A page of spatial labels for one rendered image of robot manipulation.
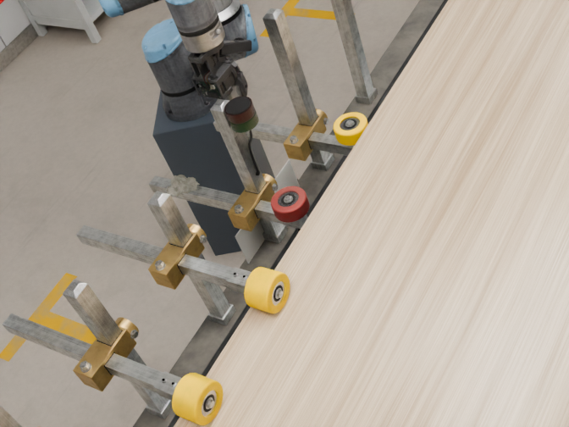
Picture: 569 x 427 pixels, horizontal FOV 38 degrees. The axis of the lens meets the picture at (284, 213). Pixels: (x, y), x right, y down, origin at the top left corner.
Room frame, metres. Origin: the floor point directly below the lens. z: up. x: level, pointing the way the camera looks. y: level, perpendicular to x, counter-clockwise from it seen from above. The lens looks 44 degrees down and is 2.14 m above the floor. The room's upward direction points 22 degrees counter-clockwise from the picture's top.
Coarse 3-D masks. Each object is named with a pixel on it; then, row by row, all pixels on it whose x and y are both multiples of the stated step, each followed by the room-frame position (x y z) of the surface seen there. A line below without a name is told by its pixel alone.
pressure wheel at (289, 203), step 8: (280, 192) 1.34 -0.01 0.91; (288, 192) 1.33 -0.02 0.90; (296, 192) 1.32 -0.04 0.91; (304, 192) 1.31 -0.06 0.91; (272, 200) 1.33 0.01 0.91; (280, 200) 1.32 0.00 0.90; (288, 200) 1.31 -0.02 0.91; (296, 200) 1.30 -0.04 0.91; (304, 200) 1.29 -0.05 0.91; (272, 208) 1.31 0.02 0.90; (280, 208) 1.29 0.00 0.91; (288, 208) 1.28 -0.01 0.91; (296, 208) 1.27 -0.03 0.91; (304, 208) 1.28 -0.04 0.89; (280, 216) 1.28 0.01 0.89; (288, 216) 1.27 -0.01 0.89; (296, 216) 1.27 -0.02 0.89
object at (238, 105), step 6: (234, 102) 1.41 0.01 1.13; (240, 102) 1.40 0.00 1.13; (246, 102) 1.39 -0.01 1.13; (228, 108) 1.40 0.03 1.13; (234, 108) 1.39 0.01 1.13; (240, 108) 1.38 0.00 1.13; (246, 108) 1.37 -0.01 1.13; (234, 132) 1.40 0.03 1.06; (252, 156) 1.41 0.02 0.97; (258, 174) 1.41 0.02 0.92
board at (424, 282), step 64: (448, 0) 1.78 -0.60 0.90; (512, 0) 1.67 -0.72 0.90; (448, 64) 1.54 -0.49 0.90; (512, 64) 1.45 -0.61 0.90; (384, 128) 1.41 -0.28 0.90; (448, 128) 1.33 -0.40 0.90; (512, 128) 1.26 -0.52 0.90; (384, 192) 1.22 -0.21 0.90; (448, 192) 1.16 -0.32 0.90; (512, 192) 1.09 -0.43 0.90; (320, 256) 1.13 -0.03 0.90; (384, 256) 1.06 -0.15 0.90; (448, 256) 1.00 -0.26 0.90; (512, 256) 0.95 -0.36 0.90; (256, 320) 1.04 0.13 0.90; (320, 320) 0.98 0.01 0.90; (384, 320) 0.92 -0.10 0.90; (448, 320) 0.87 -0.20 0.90; (512, 320) 0.82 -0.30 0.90; (256, 384) 0.90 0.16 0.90; (320, 384) 0.85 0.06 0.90; (384, 384) 0.80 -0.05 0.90; (448, 384) 0.75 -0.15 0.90; (512, 384) 0.70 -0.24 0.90
